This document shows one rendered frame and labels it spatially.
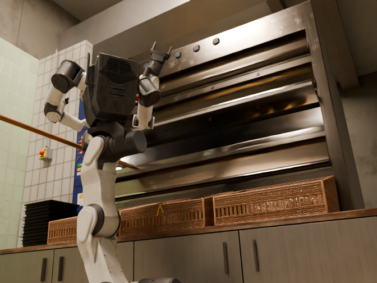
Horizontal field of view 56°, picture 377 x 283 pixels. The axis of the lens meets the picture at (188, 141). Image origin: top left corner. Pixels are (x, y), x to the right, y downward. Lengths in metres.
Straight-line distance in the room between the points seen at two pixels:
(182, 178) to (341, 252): 1.29
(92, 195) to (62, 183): 1.58
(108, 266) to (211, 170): 1.10
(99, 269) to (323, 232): 0.96
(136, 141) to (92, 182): 0.29
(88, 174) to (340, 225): 1.14
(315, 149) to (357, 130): 7.44
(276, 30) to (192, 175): 1.18
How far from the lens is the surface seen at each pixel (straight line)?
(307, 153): 2.27
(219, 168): 2.43
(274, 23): 2.74
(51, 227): 2.55
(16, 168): 3.68
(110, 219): 1.69
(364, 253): 1.61
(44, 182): 3.49
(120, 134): 1.70
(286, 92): 2.28
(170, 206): 1.96
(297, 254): 1.64
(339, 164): 2.22
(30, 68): 4.11
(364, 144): 9.58
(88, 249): 1.66
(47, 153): 3.46
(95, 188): 1.73
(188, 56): 2.91
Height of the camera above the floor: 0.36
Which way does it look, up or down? 21 degrees up
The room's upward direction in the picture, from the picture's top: 3 degrees counter-clockwise
